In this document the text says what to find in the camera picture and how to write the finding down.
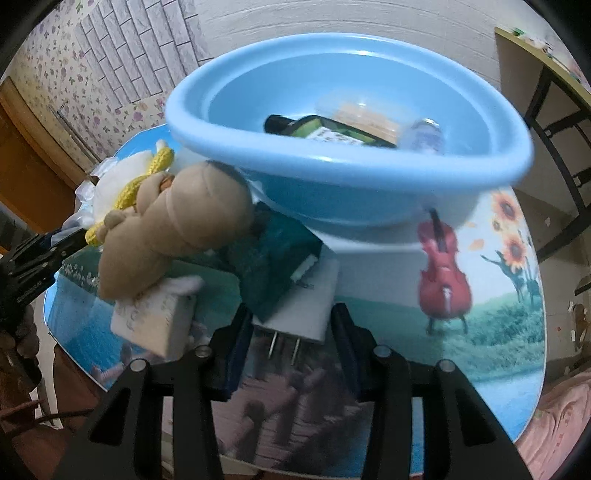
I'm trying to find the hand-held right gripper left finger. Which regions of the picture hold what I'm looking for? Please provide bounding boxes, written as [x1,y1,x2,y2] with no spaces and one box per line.
[51,302,253,480]

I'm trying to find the table with printed picture top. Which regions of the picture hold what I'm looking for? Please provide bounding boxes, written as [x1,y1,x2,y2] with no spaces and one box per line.
[44,122,546,462]

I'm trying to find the small bottle with blue label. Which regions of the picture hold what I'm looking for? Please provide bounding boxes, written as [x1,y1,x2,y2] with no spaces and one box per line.
[399,119,445,153]

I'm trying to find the blue plastic basin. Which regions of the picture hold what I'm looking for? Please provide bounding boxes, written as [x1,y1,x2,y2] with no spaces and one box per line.
[165,32,535,227]

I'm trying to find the white patterned tissue pack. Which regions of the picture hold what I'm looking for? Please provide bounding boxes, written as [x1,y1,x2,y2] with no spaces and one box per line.
[111,274,206,358]

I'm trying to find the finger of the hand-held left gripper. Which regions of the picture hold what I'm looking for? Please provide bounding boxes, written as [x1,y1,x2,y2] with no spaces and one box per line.
[14,228,89,260]
[0,249,70,301]

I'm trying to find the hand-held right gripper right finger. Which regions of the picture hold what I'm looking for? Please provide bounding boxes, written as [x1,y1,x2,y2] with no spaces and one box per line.
[330,302,532,480]

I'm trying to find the person's left hand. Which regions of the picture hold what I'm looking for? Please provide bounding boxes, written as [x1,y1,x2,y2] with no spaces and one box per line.
[10,305,43,361]

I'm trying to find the clear plastic snack container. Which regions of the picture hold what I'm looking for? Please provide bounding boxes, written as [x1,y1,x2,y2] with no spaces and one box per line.
[316,92,402,144]

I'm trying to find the dark bottle with label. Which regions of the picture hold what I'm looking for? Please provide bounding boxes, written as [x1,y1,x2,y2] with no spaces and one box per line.
[264,114,398,149]

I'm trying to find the thin black cable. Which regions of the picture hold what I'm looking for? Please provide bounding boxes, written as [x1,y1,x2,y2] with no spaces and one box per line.
[0,399,93,437]

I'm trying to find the beige plush toy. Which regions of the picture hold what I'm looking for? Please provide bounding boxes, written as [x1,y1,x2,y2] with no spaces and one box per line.
[98,161,256,301]

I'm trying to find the pink bedding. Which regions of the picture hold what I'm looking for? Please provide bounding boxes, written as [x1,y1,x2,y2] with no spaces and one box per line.
[515,364,591,480]

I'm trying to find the dark teal packet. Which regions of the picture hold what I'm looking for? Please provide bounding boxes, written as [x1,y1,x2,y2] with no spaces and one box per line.
[226,203,324,324]

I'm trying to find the wooden desk with black legs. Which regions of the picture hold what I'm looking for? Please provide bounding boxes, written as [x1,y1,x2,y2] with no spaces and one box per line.
[495,25,591,296]

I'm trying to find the white power adapter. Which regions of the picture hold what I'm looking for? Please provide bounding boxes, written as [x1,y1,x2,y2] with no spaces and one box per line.
[252,256,341,366]

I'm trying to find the person's legs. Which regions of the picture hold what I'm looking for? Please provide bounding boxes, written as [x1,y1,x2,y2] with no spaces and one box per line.
[0,342,118,480]

